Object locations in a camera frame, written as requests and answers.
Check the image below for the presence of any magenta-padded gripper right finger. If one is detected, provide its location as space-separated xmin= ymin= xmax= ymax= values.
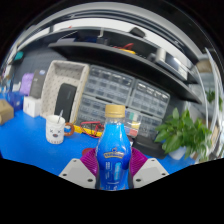
xmin=128 ymin=147 xmax=169 ymax=189

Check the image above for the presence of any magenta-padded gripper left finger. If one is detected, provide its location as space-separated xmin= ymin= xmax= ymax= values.
xmin=58 ymin=148 xmax=100 ymax=190

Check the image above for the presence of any blue drink bottle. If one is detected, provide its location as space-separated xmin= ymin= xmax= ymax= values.
xmin=95 ymin=104 xmax=133 ymax=191

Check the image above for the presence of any black flat case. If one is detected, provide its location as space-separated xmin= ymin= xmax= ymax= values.
xmin=133 ymin=134 xmax=168 ymax=159

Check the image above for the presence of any white plant pot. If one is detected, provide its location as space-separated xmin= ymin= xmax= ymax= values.
xmin=168 ymin=146 xmax=188 ymax=161

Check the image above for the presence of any yellow multimeter with red leads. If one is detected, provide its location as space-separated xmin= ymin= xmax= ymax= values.
xmin=71 ymin=121 xmax=104 ymax=138

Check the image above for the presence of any white mug with face print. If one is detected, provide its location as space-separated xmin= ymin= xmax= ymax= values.
xmin=45 ymin=114 xmax=75 ymax=145

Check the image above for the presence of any green leafy plant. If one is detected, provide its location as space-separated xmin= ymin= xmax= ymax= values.
xmin=153 ymin=107 xmax=213 ymax=163

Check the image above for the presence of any clear box of coloured parts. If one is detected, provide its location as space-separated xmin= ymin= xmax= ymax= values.
xmin=125 ymin=110 xmax=142 ymax=131

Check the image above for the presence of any metal spoon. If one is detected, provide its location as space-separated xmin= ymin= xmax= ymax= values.
xmin=57 ymin=109 xmax=64 ymax=124

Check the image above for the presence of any black rectangular device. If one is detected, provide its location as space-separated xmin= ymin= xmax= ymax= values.
xmin=54 ymin=83 xmax=78 ymax=123

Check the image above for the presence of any white dotted tray box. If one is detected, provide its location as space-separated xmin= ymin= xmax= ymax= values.
xmin=40 ymin=59 xmax=90 ymax=124

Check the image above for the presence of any brown cardboard box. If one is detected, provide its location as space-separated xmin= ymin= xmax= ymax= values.
xmin=0 ymin=99 xmax=15 ymax=126

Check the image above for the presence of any blue box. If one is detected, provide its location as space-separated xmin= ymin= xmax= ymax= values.
xmin=6 ymin=91 xmax=24 ymax=113

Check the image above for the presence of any dark grey upright box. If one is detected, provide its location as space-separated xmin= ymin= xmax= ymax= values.
xmin=29 ymin=69 xmax=47 ymax=100

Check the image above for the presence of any purple plastic bag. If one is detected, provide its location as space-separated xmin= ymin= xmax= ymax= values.
xmin=19 ymin=72 xmax=35 ymax=97

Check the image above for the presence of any white metal shelf unit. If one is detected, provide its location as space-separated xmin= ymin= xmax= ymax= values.
xmin=186 ymin=46 xmax=224 ymax=158

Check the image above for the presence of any white oscilloscope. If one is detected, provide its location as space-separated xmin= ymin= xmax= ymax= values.
xmin=154 ymin=47 xmax=189 ymax=81

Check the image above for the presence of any black overhead bench shelf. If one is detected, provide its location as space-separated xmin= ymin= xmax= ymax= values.
xmin=48 ymin=27 xmax=203 ymax=104

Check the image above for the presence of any yellow tool with red leads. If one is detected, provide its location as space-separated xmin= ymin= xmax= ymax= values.
xmin=114 ymin=46 xmax=137 ymax=55

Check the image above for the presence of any small teal object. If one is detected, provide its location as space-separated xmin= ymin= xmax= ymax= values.
xmin=13 ymin=50 xmax=25 ymax=62

